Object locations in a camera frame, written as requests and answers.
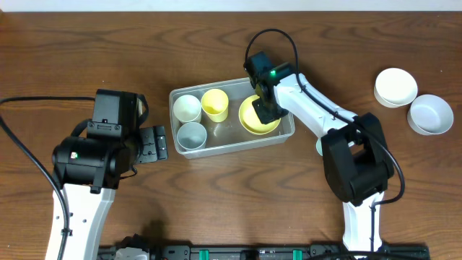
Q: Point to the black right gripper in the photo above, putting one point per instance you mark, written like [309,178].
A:
[269,110]

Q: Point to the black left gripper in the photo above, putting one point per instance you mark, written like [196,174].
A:
[152,144]

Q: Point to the yellow plastic bowl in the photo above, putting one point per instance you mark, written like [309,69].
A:
[250,121]

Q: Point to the light blue plastic cup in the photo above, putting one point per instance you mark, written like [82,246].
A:
[192,136]

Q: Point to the cream white plastic cup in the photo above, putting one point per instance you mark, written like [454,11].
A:
[187,108]

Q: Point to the yellow plastic cup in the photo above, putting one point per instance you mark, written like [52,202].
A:
[215,103]

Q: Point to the mint green plastic spoon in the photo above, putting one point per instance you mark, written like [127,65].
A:
[318,147]

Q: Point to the cream white plastic bowl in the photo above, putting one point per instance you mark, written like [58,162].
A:
[395,87]

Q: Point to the light blue plastic bowl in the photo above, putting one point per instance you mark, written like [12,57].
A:
[430,115]

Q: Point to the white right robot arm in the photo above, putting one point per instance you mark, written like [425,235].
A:
[357,163]

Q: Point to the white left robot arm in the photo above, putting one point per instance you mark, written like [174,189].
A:
[88,171]

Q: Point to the clear plastic container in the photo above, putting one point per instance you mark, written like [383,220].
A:
[229,135]

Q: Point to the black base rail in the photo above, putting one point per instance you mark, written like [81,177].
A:
[138,247]

